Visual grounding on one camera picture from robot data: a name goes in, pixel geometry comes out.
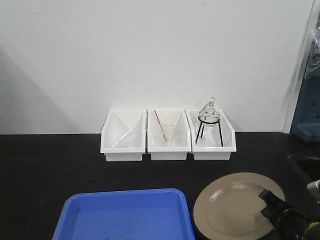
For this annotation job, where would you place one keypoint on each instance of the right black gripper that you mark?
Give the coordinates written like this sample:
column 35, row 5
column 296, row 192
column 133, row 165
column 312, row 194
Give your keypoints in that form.
column 290, row 223

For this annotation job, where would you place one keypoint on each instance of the beige plate black rim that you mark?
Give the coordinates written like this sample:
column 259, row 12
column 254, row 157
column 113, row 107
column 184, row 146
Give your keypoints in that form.
column 229, row 208

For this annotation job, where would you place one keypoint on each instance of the blue plastic tray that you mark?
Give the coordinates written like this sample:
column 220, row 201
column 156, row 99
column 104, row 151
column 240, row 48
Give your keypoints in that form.
column 149, row 214

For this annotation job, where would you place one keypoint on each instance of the black sink basin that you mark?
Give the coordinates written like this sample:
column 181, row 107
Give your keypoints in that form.
column 308, row 167

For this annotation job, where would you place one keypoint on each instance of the right white storage bin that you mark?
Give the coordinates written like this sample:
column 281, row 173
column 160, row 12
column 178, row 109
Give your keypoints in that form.
column 209, row 146

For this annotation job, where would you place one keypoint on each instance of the white storage bin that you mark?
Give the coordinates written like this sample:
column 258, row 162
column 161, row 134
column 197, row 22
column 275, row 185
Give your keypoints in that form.
column 123, row 135
column 209, row 146
column 181, row 135

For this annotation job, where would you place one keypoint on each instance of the blue lab equipment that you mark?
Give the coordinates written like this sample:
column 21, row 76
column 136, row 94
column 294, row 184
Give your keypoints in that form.
column 306, row 121

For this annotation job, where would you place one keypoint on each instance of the black tripod stand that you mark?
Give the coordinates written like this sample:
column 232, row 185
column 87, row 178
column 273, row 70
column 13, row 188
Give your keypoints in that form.
column 200, row 131

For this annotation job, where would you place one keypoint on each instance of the glass flask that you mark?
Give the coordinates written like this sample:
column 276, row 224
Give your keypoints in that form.
column 208, row 115

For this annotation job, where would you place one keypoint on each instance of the middle white storage bin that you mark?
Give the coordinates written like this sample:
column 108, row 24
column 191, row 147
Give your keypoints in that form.
column 181, row 135

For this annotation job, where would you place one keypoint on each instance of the clear glass beaker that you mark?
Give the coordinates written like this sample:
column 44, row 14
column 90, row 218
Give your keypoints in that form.
column 168, row 128

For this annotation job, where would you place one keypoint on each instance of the left white storage bin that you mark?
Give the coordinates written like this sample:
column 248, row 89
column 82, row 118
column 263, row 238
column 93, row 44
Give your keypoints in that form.
column 123, row 135

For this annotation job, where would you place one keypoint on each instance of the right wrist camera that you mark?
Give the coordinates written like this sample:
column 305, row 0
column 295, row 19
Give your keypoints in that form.
column 314, row 190

